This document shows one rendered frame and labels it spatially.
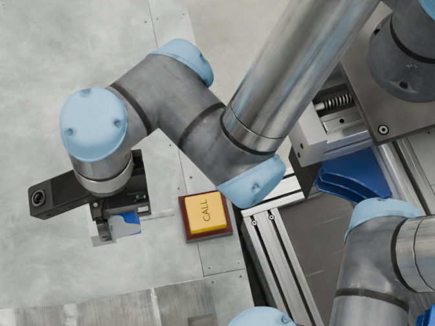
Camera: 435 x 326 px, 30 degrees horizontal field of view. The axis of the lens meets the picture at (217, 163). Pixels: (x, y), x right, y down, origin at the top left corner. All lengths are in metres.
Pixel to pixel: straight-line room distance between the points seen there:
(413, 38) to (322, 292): 0.96
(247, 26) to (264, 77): 1.67
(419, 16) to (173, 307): 0.56
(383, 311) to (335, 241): 1.22
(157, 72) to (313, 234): 1.14
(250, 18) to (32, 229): 1.31
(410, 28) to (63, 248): 0.66
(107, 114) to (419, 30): 0.45
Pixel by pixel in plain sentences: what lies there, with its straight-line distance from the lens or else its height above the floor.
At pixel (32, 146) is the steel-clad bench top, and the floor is 0.80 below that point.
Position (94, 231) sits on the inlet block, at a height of 0.96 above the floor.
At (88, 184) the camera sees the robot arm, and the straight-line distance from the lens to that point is 1.01.
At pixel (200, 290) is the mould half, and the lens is 1.26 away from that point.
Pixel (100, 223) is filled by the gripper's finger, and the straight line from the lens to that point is 1.11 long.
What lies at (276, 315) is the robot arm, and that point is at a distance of 0.77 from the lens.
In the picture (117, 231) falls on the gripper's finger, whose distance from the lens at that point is 1.18.
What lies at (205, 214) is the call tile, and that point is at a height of 0.84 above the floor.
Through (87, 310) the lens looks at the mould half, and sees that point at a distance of 1.27.
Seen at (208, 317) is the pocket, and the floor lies 0.87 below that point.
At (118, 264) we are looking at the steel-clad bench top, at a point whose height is 0.80.
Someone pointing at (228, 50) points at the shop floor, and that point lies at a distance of 2.46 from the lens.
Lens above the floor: 2.11
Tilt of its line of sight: 67 degrees down
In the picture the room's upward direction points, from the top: 5 degrees clockwise
